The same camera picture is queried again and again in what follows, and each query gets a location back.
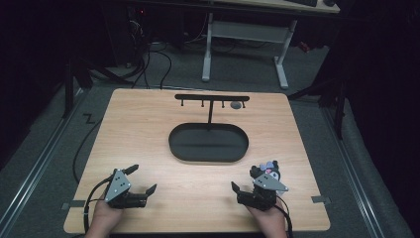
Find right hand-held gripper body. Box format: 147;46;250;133
236;172;290;212

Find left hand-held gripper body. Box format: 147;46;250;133
103;168;149;209

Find purple and black plush keychain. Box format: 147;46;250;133
259;160;282;181

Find black hook rack with tray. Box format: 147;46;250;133
167;93;251;164

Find person's right hand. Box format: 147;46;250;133
246;199;289;238

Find person's left hand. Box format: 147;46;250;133
84;198;124;238

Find black metal stand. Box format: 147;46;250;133
61;54;135;120
286;73;349;141

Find black computer tower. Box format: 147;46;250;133
103;4;152;68

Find white-framed desk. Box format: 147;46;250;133
201;0;341;90

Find black keyboard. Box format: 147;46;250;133
285;0;319;8

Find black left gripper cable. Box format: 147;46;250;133
83;176;115;235

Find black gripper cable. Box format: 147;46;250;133
275;194;295;238
83;176;115;235

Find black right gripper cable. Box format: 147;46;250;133
275;194;295;238

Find black floor cable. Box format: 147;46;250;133
71;117;104;184

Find metal floor rail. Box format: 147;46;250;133
0;87;87;226
321;107;385;238

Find bundle of black floor cables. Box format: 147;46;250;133
125;39;173;91

